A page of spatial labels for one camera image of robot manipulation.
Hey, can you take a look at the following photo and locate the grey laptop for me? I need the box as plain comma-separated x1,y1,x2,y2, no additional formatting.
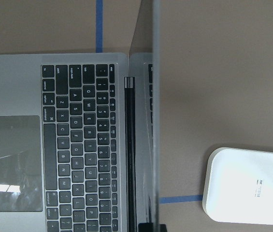
0,0,167,232

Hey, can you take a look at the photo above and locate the white desk lamp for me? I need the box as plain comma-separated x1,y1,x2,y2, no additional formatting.
202,147,273,225

